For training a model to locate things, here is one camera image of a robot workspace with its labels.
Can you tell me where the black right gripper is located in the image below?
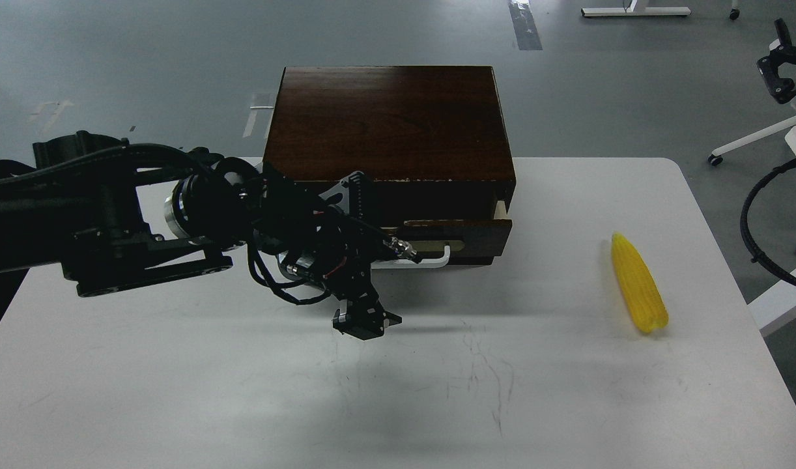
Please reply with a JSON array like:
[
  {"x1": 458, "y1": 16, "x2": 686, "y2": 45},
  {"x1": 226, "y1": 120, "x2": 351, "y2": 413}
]
[{"x1": 756, "y1": 18, "x2": 796, "y2": 104}]

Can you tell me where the white neighbouring table edge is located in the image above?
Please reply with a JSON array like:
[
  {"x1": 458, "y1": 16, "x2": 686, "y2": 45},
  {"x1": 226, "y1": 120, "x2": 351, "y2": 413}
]
[{"x1": 748, "y1": 280, "x2": 796, "y2": 337}]

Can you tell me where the white rolling stand leg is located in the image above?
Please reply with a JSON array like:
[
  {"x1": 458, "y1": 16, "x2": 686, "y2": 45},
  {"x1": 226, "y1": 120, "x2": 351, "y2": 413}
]
[{"x1": 707, "y1": 115, "x2": 796, "y2": 167}]

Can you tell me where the dark wooden drawer cabinet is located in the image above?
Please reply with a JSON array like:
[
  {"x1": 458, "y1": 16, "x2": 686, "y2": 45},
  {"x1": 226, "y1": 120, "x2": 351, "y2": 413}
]
[{"x1": 263, "y1": 66, "x2": 515, "y2": 228}]

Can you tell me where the wooden drawer with white handle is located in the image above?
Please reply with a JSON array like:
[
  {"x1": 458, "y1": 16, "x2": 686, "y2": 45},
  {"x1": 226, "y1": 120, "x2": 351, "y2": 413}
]
[{"x1": 380, "y1": 200, "x2": 513, "y2": 265}]

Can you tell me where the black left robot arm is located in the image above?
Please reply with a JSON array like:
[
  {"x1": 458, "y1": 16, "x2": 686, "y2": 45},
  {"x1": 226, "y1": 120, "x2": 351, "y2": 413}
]
[{"x1": 0, "y1": 131, "x2": 422, "y2": 339}]

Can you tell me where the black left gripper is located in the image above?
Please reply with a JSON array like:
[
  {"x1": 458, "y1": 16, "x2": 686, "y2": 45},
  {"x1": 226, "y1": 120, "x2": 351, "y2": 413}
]
[{"x1": 244, "y1": 163, "x2": 422, "y2": 341}]

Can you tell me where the white desk leg base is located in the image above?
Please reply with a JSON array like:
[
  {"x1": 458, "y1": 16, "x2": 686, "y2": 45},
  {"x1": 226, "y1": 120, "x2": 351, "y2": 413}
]
[{"x1": 580, "y1": 1, "x2": 692, "y2": 18}]

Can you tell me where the yellow plastic corn cob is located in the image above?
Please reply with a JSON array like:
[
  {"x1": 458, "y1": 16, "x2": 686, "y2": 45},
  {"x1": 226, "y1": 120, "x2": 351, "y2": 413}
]
[{"x1": 610, "y1": 232, "x2": 669, "y2": 334}]

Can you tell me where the black corrugated cable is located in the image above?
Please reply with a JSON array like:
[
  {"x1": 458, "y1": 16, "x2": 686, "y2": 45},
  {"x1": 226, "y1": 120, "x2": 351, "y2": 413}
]
[{"x1": 740, "y1": 153, "x2": 796, "y2": 295}]

